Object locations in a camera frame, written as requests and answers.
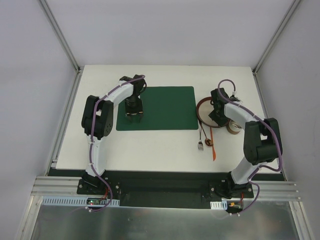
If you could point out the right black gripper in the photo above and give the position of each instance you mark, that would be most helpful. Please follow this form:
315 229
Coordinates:
214 118

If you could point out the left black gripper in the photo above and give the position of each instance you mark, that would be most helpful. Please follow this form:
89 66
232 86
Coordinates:
134 112

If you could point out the red rimmed beige plate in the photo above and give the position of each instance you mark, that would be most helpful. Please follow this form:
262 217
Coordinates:
203 109

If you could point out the steel cup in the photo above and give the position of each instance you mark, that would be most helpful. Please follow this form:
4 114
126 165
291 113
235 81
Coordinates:
233 128

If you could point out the copper spoon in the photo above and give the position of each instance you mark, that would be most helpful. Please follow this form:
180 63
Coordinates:
207 141

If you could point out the silver fork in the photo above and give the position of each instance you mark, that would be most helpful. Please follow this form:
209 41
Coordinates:
200 143

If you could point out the green placemat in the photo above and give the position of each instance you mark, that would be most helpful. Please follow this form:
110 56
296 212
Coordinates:
164 108

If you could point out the orange knife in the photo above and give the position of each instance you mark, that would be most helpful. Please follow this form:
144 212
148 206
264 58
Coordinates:
213 148

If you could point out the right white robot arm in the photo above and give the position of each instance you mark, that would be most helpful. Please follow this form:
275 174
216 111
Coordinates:
261 144

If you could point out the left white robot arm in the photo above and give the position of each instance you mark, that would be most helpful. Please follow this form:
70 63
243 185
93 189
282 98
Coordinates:
98 118

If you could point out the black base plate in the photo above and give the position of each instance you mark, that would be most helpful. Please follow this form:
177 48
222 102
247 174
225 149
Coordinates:
153 189

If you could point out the right white cable duct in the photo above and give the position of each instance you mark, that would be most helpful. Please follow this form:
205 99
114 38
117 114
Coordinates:
219 205

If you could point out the white cable duct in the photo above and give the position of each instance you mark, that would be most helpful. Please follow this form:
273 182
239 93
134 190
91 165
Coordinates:
219 205
67 201

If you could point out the aluminium front rail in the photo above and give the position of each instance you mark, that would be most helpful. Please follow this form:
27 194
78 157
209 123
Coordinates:
67 186

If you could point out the left aluminium frame post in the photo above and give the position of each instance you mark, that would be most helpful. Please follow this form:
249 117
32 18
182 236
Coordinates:
45 7

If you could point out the aluminium frame post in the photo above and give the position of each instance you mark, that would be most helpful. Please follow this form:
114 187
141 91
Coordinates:
45 7
293 7

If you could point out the left white cable duct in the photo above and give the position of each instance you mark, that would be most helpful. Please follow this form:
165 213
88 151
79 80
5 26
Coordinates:
67 201

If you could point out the right aluminium frame post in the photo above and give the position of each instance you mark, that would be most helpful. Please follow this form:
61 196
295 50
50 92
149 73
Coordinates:
293 7

